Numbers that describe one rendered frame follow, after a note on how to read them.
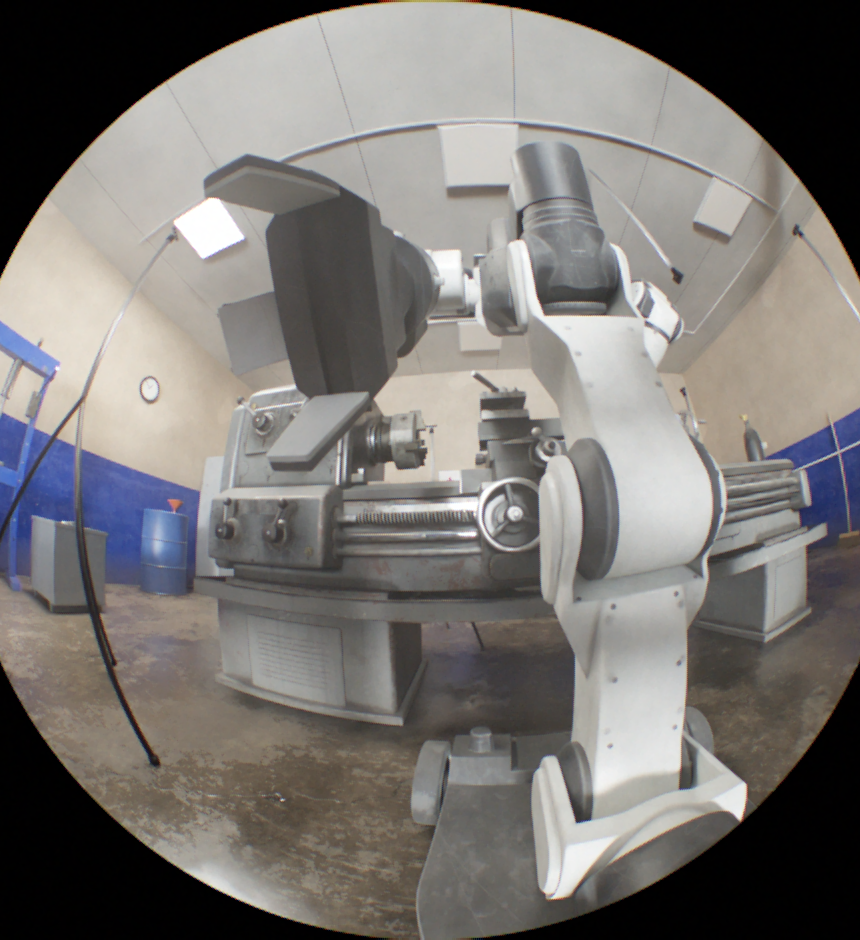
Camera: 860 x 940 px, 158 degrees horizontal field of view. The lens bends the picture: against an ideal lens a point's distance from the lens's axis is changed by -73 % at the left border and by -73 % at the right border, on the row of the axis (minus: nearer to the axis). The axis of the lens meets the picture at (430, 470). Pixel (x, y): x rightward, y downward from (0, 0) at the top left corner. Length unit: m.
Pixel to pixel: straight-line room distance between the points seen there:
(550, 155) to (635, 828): 0.74
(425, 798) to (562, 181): 0.98
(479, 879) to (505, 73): 3.28
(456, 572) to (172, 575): 3.17
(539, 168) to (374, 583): 1.15
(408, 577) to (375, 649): 0.27
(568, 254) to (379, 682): 1.17
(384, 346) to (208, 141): 3.19
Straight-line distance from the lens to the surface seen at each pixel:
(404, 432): 1.27
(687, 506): 0.30
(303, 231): 0.17
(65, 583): 2.48
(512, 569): 0.88
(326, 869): 0.72
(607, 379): 0.35
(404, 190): 3.05
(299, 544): 1.03
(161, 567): 3.70
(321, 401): 0.16
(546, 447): 0.86
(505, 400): 1.13
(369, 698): 1.15
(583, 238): 0.48
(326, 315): 0.17
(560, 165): 0.52
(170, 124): 3.42
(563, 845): 0.33
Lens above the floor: 0.60
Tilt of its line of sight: 15 degrees up
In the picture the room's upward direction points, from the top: 1 degrees counter-clockwise
